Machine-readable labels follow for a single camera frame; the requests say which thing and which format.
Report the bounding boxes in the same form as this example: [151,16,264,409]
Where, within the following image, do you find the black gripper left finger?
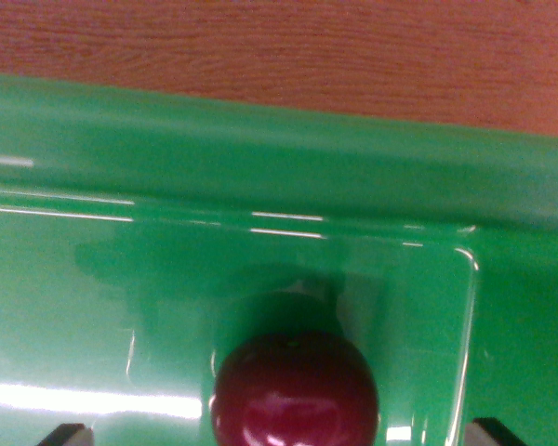
[37,423,96,446]

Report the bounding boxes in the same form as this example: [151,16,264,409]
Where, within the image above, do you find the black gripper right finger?
[463,417,525,446]

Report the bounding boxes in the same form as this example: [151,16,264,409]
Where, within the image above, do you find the dark red apple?
[210,332,380,446]

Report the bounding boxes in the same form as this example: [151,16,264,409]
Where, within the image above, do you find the green plastic bin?
[0,72,558,446]

